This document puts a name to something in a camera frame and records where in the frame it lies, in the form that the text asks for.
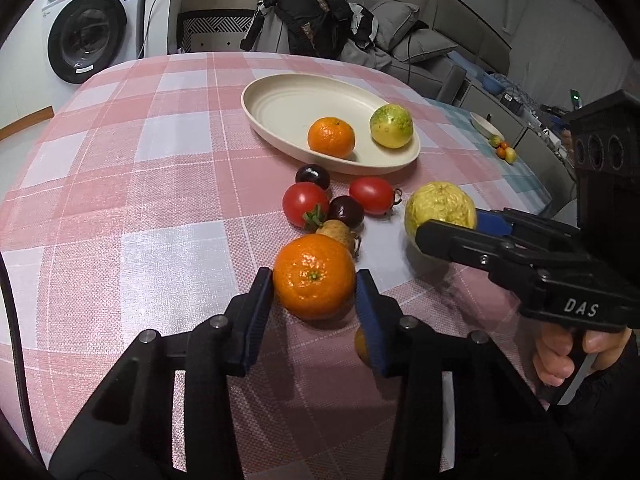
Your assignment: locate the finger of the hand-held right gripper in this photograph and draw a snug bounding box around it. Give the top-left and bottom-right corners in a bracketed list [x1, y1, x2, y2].
[415, 219, 581, 291]
[475, 208, 581, 256]

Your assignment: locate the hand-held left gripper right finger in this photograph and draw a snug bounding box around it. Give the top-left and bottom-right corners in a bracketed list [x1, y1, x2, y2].
[355, 268, 576, 480]

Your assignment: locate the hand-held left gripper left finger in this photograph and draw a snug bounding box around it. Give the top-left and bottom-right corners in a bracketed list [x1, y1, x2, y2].
[47, 267, 275, 480]

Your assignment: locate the wrinkled yellow guava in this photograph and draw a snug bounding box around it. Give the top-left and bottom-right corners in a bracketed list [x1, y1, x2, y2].
[404, 181, 478, 253]

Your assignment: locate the large orange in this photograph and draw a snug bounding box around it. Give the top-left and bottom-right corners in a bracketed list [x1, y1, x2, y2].
[272, 234, 357, 321]

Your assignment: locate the brown longan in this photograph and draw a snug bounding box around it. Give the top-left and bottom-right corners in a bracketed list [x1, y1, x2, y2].
[315, 220, 362, 258]

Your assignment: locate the oval red tomato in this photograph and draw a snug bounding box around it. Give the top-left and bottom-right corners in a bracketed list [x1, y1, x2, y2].
[348, 177, 403, 217]

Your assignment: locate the dark red cherry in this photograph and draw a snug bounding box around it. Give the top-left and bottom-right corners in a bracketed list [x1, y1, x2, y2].
[328, 195, 366, 228]
[295, 164, 332, 191]

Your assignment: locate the red tomato with green calyx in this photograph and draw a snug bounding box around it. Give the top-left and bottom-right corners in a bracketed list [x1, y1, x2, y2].
[282, 182, 331, 231]

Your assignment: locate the cream oval plate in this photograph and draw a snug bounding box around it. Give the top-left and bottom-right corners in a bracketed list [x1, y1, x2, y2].
[241, 74, 421, 176]

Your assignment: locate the person's right forearm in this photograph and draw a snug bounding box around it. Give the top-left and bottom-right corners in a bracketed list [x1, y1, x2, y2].
[550, 332, 640, 480]

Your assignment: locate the person's right hand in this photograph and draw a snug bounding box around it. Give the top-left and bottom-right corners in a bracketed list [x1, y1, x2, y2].
[532, 321, 631, 387]

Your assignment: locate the teal plaid tablecloth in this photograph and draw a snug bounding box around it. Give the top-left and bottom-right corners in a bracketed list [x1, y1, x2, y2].
[425, 97, 553, 211]

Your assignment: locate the grey low cabinet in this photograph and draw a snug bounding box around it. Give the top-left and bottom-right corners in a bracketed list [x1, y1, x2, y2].
[440, 67, 576, 201]

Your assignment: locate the small cream bowl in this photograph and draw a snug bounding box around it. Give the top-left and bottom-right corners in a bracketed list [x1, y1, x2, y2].
[470, 111, 506, 141]

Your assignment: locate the smooth green yellow guava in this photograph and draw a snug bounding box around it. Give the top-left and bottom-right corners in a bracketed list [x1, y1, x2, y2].
[369, 104, 414, 149]

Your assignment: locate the pink plaid tablecloth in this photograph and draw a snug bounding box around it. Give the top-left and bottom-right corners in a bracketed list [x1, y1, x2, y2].
[0, 51, 553, 480]

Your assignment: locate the small orange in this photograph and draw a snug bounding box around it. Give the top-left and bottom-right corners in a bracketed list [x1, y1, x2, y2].
[307, 116, 356, 158]

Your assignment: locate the grey flat pillow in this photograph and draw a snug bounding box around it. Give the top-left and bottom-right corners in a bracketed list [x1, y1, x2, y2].
[392, 28, 458, 63]

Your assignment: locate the grey sofa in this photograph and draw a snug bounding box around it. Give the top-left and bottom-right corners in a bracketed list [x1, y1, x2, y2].
[340, 0, 511, 101]

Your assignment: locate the grey square pillow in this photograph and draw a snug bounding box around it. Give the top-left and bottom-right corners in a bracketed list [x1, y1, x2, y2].
[370, 0, 421, 51]

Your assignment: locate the black jacket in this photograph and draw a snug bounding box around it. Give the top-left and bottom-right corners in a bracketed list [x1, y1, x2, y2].
[245, 0, 373, 58]

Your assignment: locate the grey chair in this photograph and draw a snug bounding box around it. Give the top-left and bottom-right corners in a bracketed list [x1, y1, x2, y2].
[242, 10, 301, 53]

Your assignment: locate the black white patterned bin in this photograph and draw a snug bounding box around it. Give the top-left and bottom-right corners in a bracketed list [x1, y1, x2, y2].
[177, 10, 256, 53]

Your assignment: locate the white washing machine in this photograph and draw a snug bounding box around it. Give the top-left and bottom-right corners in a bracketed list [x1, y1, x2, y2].
[37, 0, 153, 85]

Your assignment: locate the black cable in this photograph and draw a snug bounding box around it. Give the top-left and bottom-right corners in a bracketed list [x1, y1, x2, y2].
[0, 255, 38, 461]

